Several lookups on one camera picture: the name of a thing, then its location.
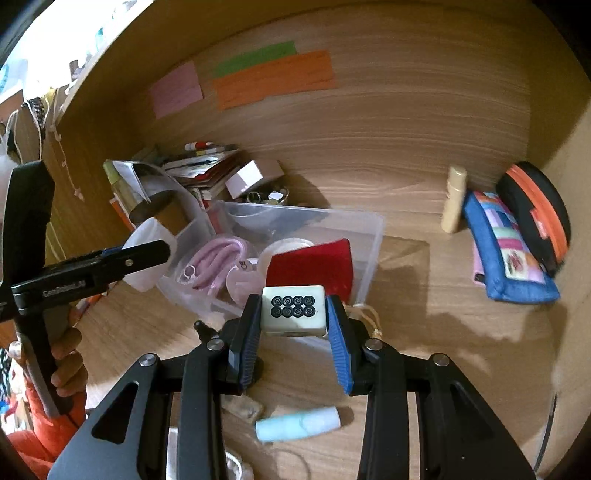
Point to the pink round compact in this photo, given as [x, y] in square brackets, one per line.
[242, 281]

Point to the blue patchwork pouch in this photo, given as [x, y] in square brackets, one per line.
[503, 264]

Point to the light blue tube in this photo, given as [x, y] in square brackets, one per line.
[299, 425]

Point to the red white marker pen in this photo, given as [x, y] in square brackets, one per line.
[198, 145]

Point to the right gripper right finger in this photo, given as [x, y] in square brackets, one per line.
[347, 337]

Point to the white folded paper sheet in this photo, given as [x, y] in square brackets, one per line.
[133, 172]

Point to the beige plastic recorder flute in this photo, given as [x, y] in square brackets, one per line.
[456, 192]

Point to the pink sticky note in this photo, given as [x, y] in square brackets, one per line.
[176, 90]

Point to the green paper strip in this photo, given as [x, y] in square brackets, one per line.
[255, 57]

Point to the red cloth pouch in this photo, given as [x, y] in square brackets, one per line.
[329, 265]

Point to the small wooden block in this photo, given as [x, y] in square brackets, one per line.
[243, 407]

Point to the small white pink box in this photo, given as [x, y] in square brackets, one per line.
[254, 174]

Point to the orange sleeve forearm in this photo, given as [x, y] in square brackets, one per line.
[40, 447]

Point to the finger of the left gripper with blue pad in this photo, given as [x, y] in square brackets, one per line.
[108, 265]

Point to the white mahjong tile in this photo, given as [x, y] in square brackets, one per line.
[294, 311]

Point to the person's left hand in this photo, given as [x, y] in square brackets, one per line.
[70, 376]

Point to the stack of books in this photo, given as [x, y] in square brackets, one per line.
[206, 173]

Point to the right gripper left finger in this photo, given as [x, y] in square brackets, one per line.
[243, 346]

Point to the orange paper strip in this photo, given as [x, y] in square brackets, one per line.
[310, 71]

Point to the brown cardboard cup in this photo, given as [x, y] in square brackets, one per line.
[159, 196]

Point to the clear plastic storage bin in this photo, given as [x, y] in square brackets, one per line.
[263, 225]

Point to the black orange round case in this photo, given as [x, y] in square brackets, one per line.
[540, 212]

